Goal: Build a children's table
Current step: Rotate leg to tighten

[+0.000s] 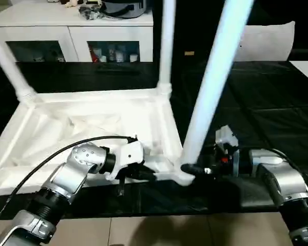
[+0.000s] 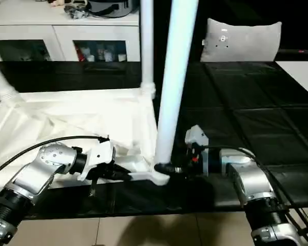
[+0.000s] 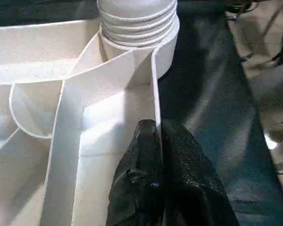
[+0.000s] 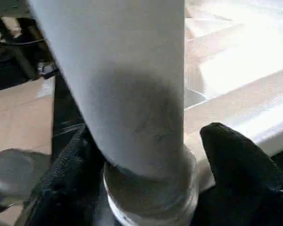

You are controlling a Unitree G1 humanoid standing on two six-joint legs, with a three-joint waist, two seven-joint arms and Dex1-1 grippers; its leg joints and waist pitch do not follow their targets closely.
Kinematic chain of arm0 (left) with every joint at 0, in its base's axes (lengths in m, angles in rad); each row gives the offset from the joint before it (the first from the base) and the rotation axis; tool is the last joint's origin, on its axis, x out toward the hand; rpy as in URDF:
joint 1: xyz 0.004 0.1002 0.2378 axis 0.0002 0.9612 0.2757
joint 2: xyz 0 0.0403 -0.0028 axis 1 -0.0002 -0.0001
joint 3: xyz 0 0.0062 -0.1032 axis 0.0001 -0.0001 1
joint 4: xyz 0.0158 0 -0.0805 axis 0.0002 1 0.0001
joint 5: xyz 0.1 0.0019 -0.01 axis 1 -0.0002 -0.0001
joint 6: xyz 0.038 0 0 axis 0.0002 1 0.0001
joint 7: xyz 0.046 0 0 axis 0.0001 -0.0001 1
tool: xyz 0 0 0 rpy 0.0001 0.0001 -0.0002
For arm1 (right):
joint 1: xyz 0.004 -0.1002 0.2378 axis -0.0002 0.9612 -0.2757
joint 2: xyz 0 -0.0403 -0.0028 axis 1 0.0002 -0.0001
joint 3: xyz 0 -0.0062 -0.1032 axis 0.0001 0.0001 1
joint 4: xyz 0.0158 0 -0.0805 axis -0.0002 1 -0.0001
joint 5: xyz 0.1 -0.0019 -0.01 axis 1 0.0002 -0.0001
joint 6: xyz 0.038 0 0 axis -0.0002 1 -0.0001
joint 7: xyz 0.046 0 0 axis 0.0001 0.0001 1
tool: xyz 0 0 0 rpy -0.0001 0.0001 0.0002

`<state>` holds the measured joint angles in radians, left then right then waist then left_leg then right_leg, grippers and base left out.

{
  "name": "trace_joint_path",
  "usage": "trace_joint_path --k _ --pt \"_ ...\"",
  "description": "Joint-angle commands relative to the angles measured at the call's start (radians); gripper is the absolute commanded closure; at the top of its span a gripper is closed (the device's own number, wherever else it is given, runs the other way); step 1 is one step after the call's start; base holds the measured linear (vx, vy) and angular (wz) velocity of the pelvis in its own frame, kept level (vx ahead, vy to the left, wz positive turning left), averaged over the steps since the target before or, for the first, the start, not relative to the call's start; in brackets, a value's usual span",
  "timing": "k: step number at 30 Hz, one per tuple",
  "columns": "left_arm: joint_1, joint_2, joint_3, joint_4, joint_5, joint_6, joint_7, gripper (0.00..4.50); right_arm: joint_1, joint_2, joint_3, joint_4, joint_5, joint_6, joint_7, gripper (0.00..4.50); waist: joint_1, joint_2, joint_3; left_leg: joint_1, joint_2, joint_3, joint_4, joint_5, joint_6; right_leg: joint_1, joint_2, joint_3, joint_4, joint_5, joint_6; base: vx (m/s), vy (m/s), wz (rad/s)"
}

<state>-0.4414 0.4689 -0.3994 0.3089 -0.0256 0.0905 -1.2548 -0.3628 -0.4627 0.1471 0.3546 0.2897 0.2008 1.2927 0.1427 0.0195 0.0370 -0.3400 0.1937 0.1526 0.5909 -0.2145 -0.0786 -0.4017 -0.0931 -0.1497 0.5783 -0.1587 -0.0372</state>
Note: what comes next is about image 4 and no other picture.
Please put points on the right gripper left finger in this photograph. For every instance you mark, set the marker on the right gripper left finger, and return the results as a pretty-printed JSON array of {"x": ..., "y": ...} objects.
[{"x": 66, "y": 188}]

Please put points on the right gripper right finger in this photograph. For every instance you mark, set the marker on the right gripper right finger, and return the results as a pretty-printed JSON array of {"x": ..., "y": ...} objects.
[{"x": 245, "y": 183}]

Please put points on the white plastic table leg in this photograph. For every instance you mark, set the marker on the white plastic table leg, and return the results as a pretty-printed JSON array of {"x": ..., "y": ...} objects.
[{"x": 122, "y": 82}]

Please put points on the white plastic table top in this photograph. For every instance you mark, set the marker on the white plastic table top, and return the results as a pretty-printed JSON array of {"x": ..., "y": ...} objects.
[{"x": 238, "y": 70}]

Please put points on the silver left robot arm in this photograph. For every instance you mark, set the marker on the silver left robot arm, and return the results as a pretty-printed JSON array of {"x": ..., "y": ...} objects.
[{"x": 11, "y": 171}]

